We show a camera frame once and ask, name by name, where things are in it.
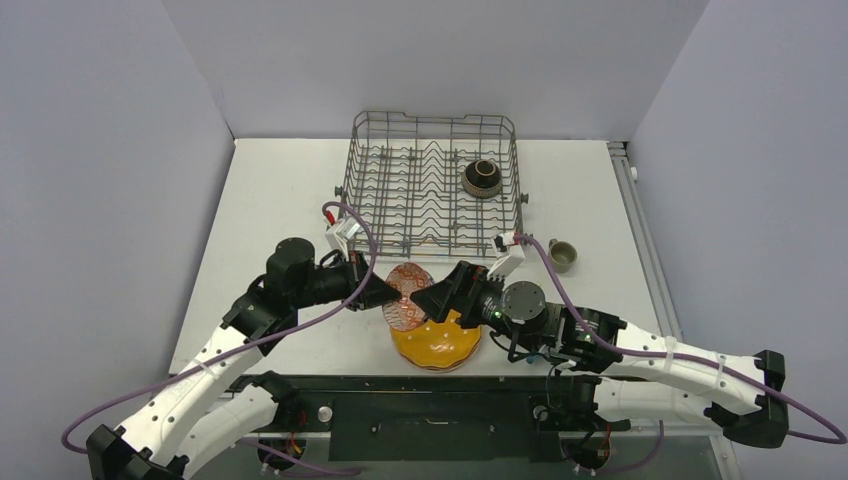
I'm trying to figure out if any yellow polka dot plate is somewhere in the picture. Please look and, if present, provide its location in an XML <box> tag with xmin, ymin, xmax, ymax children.
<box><xmin>389</xmin><ymin>316</ymin><xmax>483</xmax><ymax>357</ymax></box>

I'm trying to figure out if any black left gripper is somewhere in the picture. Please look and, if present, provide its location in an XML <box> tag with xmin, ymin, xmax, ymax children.
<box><xmin>291</xmin><ymin>250</ymin><xmax>401</xmax><ymax>312</ymax></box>

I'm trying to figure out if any aluminium side rail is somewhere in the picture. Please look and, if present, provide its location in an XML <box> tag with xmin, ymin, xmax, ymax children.
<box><xmin>606</xmin><ymin>141</ymin><xmax>683</xmax><ymax>339</ymax></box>

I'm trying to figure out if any dark patterned cream bowl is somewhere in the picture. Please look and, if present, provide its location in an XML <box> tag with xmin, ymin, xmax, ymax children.
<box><xmin>461</xmin><ymin>159</ymin><xmax>502</xmax><ymax>199</ymax></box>

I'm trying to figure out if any small grey-green mug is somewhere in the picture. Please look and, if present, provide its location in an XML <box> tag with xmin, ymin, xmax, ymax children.
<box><xmin>548</xmin><ymin>238</ymin><xmax>578</xmax><ymax>274</ymax></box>

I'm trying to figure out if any grey wire dish rack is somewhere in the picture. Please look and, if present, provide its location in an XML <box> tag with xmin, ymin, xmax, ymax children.
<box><xmin>335</xmin><ymin>110</ymin><xmax>529</xmax><ymax>258</ymax></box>

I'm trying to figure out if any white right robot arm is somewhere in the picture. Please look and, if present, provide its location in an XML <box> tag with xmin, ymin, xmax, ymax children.
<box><xmin>410</xmin><ymin>261</ymin><xmax>789</xmax><ymax>449</ymax></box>

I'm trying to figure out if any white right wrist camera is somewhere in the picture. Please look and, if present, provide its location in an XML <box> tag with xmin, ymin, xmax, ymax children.
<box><xmin>487</xmin><ymin>231</ymin><xmax>525</xmax><ymax>281</ymax></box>

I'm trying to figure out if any black table frame rail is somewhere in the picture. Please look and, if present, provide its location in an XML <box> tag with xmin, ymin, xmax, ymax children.
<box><xmin>162</xmin><ymin>374</ymin><xmax>637</xmax><ymax>465</ymax></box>

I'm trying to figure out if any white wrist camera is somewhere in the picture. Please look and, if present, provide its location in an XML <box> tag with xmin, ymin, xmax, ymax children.
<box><xmin>324</xmin><ymin>217</ymin><xmax>361</xmax><ymax>260</ymax></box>
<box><xmin>487</xmin><ymin>231</ymin><xmax>525</xmax><ymax>281</ymax></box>

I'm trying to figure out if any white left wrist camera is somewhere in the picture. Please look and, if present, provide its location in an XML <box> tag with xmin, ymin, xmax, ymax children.
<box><xmin>324</xmin><ymin>217</ymin><xmax>361</xmax><ymax>260</ymax></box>

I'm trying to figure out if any orange patterned small bowl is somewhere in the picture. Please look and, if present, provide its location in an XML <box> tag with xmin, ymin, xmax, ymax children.
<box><xmin>382</xmin><ymin>262</ymin><xmax>434</xmax><ymax>332</ymax></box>

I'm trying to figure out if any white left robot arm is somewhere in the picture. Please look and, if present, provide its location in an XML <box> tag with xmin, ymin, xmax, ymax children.
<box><xmin>86</xmin><ymin>238</ymin><xmax>401</xmax><ymax>479</ymax></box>

